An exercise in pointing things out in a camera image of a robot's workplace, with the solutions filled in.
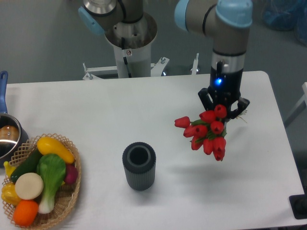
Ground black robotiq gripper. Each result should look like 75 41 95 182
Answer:
198 67 250 124

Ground red tulip bouquet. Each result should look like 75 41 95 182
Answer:
174 104 228 161

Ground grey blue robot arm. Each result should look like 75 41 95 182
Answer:
78 0 253 121

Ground white furniture leg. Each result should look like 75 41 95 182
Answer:
283 82 307 127

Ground dark grey ribbed vase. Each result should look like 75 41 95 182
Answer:
122 142 156 191

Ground blue plastic bags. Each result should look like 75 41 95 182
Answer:
261 0 307 46

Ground black box at table edge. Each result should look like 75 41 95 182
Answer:
289 195 307 219

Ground purple red radish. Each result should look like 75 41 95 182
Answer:
64 164 78 184

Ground yellow squash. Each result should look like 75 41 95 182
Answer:
36 137 75 164

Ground green bok choy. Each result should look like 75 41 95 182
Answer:
36 153 66 214

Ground woven wicker basket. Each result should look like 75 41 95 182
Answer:
1 133 82 230

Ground dark green cucumber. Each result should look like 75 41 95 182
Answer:
10 148 43 183

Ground beige round bun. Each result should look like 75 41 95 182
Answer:
15 172 44 200

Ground yellow banana tip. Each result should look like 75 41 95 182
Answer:
3 161 16 178

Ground orange fruit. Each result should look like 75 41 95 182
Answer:
13 200 38 227

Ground yellow bell pepper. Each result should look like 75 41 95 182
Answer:
1 182 22 206

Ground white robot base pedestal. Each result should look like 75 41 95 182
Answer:
82 44 200 81

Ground blue handled saucepan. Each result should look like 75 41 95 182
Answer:
0 70 28 168

